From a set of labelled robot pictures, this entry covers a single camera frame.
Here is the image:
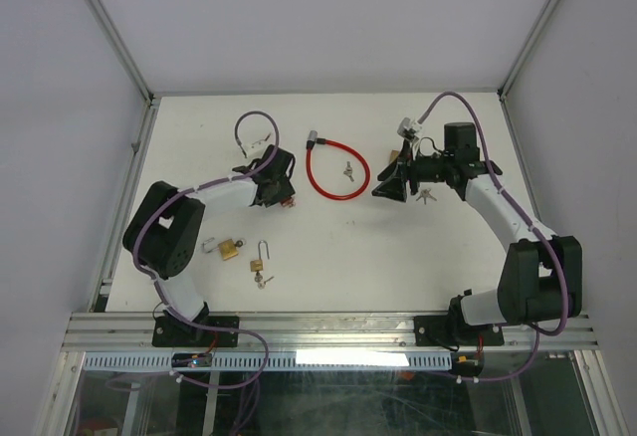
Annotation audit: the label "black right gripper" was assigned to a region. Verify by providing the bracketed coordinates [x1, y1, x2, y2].
[371, 138, 453, 202]

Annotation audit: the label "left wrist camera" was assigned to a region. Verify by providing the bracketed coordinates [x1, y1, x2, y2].
[245, 139, 271, 160]

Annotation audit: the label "small brass padlock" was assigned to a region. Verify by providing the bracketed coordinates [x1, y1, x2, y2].
[250, 240, 270, 274]

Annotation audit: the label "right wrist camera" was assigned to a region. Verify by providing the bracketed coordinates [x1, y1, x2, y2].
[397, 117, 422, 145]

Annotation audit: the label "white slotted cable duct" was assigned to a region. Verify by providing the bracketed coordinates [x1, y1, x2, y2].
[84, 348, 452, 372]

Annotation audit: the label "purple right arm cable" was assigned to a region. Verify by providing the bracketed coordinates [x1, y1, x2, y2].
[417, 91, 571, 385]

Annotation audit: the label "aluminium mounting rail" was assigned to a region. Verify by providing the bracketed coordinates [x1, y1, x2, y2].
[62, 311, 596, 352]

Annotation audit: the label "small red padlock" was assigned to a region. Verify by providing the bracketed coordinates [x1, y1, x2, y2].
[281, 196, 296, 207]

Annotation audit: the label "cable lock keys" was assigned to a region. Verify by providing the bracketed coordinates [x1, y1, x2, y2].
[343, 161, 354, 182]

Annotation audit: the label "red cable lock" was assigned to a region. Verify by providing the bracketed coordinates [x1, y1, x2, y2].
[305, 129, 371, 202]

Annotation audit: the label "large padlock keys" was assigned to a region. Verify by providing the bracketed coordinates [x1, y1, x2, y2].
[416, 188, 438, 205]

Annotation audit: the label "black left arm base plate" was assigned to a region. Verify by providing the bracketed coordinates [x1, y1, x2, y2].
[151, 315, 240, 348]

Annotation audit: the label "medium brass padlock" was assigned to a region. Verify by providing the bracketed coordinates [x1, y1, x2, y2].
[201, 238, 246, 261]

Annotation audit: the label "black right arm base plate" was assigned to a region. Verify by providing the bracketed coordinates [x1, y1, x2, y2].
[413, 315, 505, 350]

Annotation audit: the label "large brass padlock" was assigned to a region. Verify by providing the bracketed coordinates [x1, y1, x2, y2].
[389, 149, 400, 163]

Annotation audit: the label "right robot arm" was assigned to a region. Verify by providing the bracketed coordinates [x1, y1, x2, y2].
[372, 118, 582, 344]

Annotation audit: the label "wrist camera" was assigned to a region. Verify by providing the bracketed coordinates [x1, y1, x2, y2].
[397, 117, 422, 145]
[245, 139, 271, 160]

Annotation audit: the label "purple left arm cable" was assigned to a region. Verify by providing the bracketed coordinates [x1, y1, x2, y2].
[133, 110, 280, 308]

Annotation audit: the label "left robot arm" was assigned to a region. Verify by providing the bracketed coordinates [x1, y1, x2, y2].
[122, 144, 296, 345]

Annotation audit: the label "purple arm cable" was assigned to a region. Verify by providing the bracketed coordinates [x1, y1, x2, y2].
[417, 91, 571, 385]
[133, 110, 280, 308]

